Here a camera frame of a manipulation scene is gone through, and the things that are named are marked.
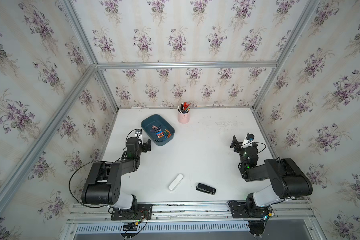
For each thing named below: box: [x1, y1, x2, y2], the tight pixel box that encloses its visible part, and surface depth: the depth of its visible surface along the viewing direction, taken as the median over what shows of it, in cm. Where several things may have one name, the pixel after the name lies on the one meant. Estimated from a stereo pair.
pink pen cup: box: [177, 108, 191, 124], surface depth 107 cm
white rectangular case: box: [168, 173, 184, 191], surface depth 81 cm
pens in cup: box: [177, 101, 191, 114], surface depth 108 cm
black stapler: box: [196, 183, 217, 196], surface depth 80 cm
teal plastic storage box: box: [140, 114, 175, 147], surface depth 106 cm
